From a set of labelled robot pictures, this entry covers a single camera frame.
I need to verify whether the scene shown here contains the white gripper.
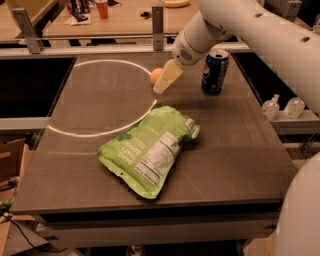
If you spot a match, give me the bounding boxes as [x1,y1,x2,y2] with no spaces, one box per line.
[153,9,232,94]

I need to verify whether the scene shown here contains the orange fruit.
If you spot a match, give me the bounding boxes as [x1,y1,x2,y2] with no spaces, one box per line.
[150,68,162,85]

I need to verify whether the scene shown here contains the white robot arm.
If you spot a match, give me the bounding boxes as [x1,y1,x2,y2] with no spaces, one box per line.
[172,0,320,256]

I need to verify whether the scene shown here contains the green rice chip bag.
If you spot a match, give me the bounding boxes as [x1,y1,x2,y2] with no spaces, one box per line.
[98,104,200,199]

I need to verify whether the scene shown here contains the blue pepsi can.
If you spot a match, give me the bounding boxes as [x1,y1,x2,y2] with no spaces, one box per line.
[201,50,229,94]

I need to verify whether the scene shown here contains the yellow banana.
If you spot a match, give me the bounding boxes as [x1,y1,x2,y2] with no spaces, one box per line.
[161,0,191,8]

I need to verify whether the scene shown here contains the red plastic cup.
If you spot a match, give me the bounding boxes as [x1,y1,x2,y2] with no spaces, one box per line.
[95,0,108,19]

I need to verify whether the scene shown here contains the clear sanitizer bottle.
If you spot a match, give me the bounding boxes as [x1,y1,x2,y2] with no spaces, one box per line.
[284,97,305,119]
[262,94,280,121]

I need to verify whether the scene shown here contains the cardboard box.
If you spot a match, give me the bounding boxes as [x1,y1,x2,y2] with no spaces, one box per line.
[0,139,33,201]

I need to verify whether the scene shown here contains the middle metal bracket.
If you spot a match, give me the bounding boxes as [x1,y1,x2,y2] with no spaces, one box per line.
[152,6,163,51]

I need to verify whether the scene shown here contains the metal bracket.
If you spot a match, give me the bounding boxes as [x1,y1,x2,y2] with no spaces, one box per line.
[12,8,44,54]
[152,6,163,51]
[283,0,302,22]

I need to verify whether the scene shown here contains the right metal bracket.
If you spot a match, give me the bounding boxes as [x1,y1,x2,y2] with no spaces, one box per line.
[283,0,302,22]

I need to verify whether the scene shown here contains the left metal bracket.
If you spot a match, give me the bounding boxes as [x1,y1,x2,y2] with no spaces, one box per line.
[12,8,44,54]

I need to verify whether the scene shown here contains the black cable on floor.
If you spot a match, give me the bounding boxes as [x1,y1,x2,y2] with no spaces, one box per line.
[0,213,68,254]

